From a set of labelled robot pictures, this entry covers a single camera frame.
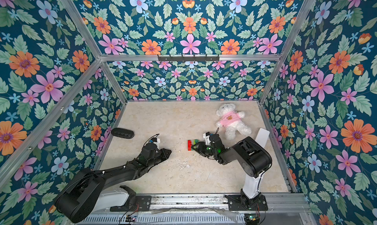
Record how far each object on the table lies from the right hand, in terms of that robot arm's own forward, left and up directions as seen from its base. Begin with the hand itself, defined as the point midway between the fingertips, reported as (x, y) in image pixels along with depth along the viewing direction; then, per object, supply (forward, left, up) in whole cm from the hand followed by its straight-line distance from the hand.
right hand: (193, 148), depth 90 cm
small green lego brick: (+5, -2, 0) cm, 6 cm away
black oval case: (+9, +49, +2) cm, 50 cm away
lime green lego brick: (+4, 0, 0) cm, 4 cm away
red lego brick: (+2, +3, -1) cm, 4 cm away
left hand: (-3, +12, +1) cm, 12 cm away
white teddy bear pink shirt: (+20, -25, +5) cm, 32 cm away
